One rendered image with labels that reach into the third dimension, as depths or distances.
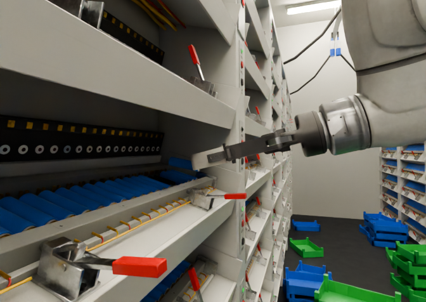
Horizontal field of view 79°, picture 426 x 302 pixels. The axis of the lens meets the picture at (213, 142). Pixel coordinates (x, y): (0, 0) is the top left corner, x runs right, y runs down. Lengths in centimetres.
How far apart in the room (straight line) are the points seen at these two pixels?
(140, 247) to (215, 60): 46
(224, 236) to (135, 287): 38
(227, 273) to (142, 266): 48
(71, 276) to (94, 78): 14
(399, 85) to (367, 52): 6
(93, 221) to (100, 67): 14
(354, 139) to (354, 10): 18
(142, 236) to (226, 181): 32
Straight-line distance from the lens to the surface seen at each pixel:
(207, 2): 50
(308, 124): 44
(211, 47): 65
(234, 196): 43
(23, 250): 24
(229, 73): 62
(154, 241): 31
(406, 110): 45
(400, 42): 43
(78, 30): 21
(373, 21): 43
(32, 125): 38
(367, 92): 46
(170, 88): 31
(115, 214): 30
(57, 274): 23
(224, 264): 65
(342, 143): 44
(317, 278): 215
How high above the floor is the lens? 100
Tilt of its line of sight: 1 degrees up
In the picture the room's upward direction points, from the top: straight up
